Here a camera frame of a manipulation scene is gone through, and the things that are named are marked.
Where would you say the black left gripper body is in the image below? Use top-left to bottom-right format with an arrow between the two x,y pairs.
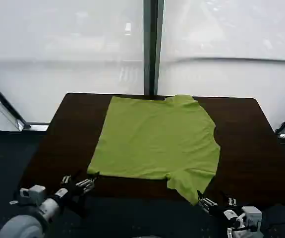
54,182 -> 87,205

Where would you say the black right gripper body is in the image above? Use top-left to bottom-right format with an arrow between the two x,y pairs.
211,204 -> 239,224

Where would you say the lime green printed t-shirt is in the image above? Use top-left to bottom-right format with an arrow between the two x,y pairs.
86,94 -> 221,206

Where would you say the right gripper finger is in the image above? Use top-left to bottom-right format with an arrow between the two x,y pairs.
196,190 -> 217,213
220,191 -> 237,206

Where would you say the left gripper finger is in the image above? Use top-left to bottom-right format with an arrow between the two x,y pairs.
61,171 -> 82,185
75,172 -> 100,194

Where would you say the grey window pillar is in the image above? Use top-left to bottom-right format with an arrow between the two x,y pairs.
142,0 -> 165,96

